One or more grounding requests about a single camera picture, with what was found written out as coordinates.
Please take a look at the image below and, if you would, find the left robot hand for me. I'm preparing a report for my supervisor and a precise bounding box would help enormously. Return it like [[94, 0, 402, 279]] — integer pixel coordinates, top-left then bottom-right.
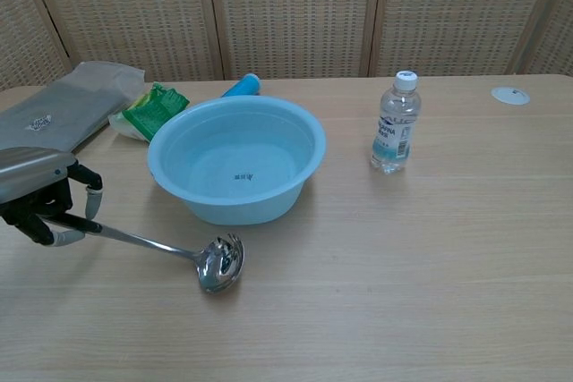
[[0, 147, 104, 248]]

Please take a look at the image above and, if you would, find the metal ladle black handle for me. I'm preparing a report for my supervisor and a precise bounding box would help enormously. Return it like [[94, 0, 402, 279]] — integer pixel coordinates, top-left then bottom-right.
[[44, 214, 245, 294]]

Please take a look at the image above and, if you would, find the light blue plastic basin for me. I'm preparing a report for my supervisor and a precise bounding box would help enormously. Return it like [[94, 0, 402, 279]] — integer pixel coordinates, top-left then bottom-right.
[[147, 95, 328, 226]]

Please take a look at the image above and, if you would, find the clear plastic water bottle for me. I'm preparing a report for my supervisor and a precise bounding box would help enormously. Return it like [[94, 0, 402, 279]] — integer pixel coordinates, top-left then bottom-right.
[[369, 70, 423, 175]]

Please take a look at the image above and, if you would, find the grey cloth in clear bag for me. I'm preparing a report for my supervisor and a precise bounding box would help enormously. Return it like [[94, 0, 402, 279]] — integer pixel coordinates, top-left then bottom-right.
[[0, 61, 147, 155]]

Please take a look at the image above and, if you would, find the green snack packet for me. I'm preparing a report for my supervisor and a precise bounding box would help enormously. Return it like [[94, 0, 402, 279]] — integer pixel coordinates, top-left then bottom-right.
[[108, 81, 190, 142]]

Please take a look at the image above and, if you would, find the blue cylindrical tube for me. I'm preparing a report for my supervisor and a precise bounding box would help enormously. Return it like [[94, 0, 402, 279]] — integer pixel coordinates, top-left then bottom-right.
[[220, 72, 262, 98]]

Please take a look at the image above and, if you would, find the woven rattan folding screen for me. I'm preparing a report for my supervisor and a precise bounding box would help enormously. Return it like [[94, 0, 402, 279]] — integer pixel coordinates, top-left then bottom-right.
[[0, 0, 573, 92]]

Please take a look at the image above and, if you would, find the white round cable grommet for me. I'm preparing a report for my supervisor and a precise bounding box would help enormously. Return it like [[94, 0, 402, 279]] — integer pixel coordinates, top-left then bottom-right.
[[491, 86, 531, 106]]

